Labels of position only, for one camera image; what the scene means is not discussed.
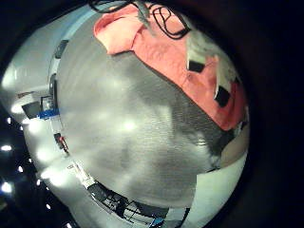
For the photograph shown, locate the pink piece of clothing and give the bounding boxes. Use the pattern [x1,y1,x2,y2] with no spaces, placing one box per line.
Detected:
[93,3,249,132]

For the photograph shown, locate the blue box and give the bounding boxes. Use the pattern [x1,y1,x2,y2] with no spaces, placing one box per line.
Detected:
[38,108,61,121]

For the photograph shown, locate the red and black device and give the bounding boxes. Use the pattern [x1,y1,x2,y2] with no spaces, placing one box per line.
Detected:
[52,132,70,156]

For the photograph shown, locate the dark computer monitor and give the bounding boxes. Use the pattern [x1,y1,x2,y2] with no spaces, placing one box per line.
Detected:
[21,101,43,120]

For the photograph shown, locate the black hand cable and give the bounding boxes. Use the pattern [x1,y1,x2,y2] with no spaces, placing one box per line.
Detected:
[88,0,192,41]

